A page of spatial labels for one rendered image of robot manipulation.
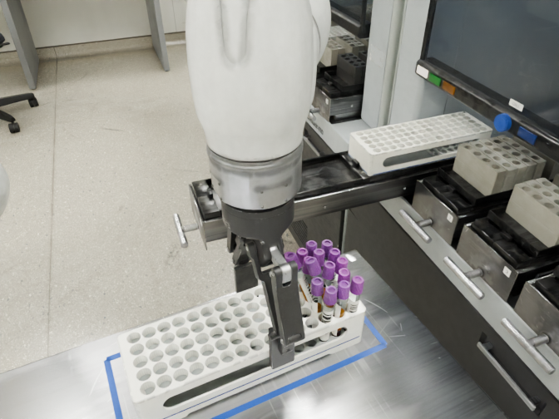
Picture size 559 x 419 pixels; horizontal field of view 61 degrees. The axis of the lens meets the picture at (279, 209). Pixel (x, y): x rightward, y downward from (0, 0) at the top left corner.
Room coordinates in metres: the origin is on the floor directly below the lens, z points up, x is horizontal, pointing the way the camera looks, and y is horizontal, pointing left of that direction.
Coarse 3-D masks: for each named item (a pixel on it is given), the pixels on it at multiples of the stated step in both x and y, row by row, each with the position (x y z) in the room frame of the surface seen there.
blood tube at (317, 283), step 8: (312, 280) 0.40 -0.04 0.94; (320, 280) 0.40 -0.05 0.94; (312, 288) 0.39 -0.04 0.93; (320, 288) 0.39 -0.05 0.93; (312, 296) 0.40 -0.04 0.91; (320, 296) 0.39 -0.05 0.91; (312, 304) 0.40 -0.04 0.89; (320, 304) 0.40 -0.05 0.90; (320, 312) 0.40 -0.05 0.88; (320, 320) 0.40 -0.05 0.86
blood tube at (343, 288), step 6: (342, 282) 0.40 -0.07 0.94; (348, 282) 0.40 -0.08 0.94; (342, 288) 0.39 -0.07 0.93; (348, 288) 0.39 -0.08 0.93; (342, 294) 0.39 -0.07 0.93; (348, 294) 0.39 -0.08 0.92; (342, 300) 0.39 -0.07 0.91; (336, 306) 0.39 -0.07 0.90; (342, 306) 0.39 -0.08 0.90; (336, 312) 0.39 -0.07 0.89; (342, 312) 0.39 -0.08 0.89; (336, 330) 0.39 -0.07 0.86; (336, 336) 0.39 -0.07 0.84
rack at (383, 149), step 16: (464, 112) 0.99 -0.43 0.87; (384, 128) 0.92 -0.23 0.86; (400, 128) 0.92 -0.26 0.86; (416, 128) 0.93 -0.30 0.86; (432, 128) 0.92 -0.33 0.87; (448, 128) 0.92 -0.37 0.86; (464, 128) 0.92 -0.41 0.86; (480, 128) 0.92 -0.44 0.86; (352, 144) 0.88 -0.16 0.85; (368, 144) 0.85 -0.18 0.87; (384, 144) 0.85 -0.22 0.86; (400, 144) 0.85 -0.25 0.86; (416, 144) 0.87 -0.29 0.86; (432, 144) 0.86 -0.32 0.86; (448, 144) 0.87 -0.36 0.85; (368, 160) 0.82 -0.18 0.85; (384, 160) 0.88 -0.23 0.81; (400, 160) 0.88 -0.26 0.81; (416, 160) 0.85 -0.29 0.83; (432, 160) 0.86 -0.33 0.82
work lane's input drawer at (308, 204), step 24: (312, 168) 0.86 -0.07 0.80; (336, 168) 0.86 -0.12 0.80; (360, 168) 0.84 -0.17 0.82; (408, 168) 0.83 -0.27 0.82; (432, 168) 0.85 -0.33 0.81; (192, 192) 0.77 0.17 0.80; (312, 192) 0.76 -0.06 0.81; (336, 192) 0.77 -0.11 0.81; (360, 192) 0.78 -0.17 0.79; (384, 192) 0.80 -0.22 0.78; (408, 192) 0.82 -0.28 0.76; (216, 216) 0.69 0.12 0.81; (312, 216) 0.75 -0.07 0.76
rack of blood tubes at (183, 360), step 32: (256, 288) 0.44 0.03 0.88; (160, 320) 0.39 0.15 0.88; (192, 320) 0.40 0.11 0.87; (224, 320) 0.39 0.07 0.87; (256, 320) 0.39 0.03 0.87; (352, 320) 0.39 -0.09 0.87; (128, 352) 0.34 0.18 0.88; (160, 352) 0.34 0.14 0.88; (192, 352) 0.34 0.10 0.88; (224, 352) 0.34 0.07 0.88; (256, 352) 0.34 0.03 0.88; (128, 384) 0.30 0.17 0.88; (160, 384) 0.30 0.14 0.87; (192, 384) 0.30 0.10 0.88; (224, 384) 0.33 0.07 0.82; (160, 416) 0.28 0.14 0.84
